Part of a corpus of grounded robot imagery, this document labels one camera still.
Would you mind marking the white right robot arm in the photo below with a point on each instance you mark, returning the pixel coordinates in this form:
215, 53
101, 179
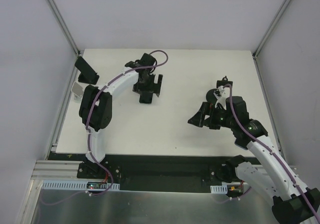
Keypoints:
290, 199

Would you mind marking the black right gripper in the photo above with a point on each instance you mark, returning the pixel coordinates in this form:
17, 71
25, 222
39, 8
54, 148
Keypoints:
205, 115

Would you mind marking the white slotted cable duct left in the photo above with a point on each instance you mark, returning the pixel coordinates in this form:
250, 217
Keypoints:
68, 185

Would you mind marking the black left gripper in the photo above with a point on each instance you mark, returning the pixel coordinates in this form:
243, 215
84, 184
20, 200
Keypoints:
148, 88

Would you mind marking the black round-base clamp stand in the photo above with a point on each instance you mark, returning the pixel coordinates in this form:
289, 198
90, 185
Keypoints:
210, 98

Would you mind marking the white slotted cable duct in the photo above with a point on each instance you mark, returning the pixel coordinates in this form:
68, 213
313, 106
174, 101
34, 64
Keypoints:
219, 189
68, 185

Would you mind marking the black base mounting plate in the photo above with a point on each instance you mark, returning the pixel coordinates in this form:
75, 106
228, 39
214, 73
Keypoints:
155, 173

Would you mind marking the aluminium frame rail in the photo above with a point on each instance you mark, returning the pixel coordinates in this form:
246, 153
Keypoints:
63, 26
272, 26

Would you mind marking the smartphone with blue edge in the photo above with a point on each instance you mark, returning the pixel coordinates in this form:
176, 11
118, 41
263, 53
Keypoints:
242, 147

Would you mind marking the aluminium frame rail left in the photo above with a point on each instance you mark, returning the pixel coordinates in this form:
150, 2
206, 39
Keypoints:
63, 26

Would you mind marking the black smartphone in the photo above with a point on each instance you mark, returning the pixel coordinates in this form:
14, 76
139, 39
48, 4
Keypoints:
83, 66

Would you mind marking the white folding phone stand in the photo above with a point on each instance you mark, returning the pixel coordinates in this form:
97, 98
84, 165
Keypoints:
77, 91

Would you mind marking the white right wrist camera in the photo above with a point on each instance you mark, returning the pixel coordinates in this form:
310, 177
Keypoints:
221, 94

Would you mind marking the aluminium frame rail right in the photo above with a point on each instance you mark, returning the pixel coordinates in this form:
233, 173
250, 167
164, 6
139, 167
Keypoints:
272, 26

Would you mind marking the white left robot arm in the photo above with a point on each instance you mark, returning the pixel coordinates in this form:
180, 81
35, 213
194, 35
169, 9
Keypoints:
96, 108

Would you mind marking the white slotted cable duct right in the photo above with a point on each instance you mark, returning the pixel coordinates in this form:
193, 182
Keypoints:
219, 189

